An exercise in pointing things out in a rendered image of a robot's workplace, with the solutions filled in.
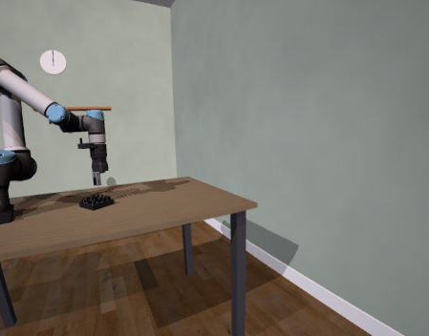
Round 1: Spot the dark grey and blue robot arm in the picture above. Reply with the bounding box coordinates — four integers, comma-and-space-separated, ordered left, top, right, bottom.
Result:
0, 58, 105, 212

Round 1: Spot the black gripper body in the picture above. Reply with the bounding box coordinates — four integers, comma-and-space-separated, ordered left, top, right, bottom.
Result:
77, 135, 108, 172

